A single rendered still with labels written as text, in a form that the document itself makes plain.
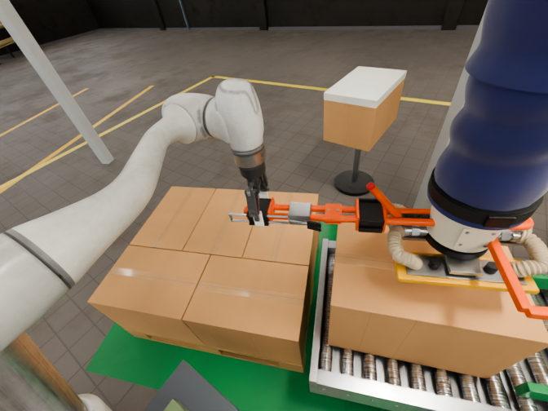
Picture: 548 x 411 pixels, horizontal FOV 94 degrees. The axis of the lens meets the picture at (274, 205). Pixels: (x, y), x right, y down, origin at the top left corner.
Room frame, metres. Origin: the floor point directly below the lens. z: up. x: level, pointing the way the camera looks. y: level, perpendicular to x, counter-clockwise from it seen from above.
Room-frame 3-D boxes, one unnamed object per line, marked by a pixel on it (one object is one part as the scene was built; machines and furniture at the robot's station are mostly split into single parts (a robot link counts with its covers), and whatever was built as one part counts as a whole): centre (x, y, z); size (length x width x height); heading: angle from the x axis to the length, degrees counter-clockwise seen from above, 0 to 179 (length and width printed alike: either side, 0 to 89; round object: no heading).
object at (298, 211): (0.58, -0.08, 1.18); 0.07 x 0.07 x 0.04; 72
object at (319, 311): (0.56, -0.15, 0.58); 0.70 x 0.03 x 0.06; 161
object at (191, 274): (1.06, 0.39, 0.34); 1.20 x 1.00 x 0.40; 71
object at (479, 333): (0.45, -0.48, 0.75); 0.60 x 0.40 x 0.40; 70
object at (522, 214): (0.43, -0.52, 1.32); 0.23 x 0.23 x 0.04
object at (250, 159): (0.61, 0.04, 1.42); 0.09 x 0.09 x 0.06
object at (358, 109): (1.98, -0.86, 0.82); 0.60 x 0.40 x 0.40; 136
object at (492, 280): (0.34, -0.50, 1.10); 0.34 x 0.10 x 0.05; 72
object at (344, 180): (1.98, -0.86, 0.31); 0.40 x 0.40 x 0.62
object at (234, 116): (0.62, 0.05, 1.53); 0.13 x 0.11 x 0.16; 56
